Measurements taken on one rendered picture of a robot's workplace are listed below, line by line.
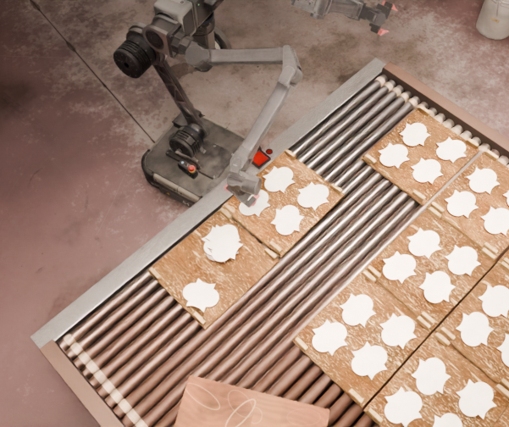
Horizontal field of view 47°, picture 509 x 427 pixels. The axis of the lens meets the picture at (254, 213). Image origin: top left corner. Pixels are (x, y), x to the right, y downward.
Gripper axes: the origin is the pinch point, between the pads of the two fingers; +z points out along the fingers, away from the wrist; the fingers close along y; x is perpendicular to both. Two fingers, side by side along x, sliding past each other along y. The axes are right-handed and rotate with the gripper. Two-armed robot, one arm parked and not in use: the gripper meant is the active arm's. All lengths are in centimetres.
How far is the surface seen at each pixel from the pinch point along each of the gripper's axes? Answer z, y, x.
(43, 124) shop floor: 97, -190, -30
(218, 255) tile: 0.7, 7.4, -25.3
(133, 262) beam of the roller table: 1, -19, -50
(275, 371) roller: 3, 54, -44
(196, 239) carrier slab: 5.2, -6.6, -25.9
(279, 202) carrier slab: 15.0, 7.0, 9.6
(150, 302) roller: -1, -1, -57
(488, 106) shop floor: 157, 24, 174
